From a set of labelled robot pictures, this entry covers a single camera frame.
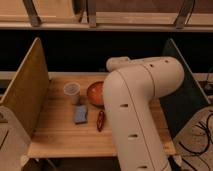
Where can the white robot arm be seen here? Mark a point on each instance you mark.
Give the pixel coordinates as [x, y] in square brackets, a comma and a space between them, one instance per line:
[127, 91]

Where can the orange ceramic bowl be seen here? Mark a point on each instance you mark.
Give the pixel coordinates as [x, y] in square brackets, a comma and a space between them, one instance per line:
[95, 93]

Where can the blue sponge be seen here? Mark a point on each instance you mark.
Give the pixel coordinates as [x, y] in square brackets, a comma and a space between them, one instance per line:
[80, 114]

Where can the right dark divider panel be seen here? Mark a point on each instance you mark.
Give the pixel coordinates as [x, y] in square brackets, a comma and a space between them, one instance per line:
[180, 106]

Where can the left wooden divider panel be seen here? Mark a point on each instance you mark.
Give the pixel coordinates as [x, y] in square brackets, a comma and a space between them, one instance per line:
[23, 98]

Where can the upper wooden shelf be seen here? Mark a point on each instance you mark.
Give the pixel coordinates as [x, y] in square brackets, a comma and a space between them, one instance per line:
[108, 15]

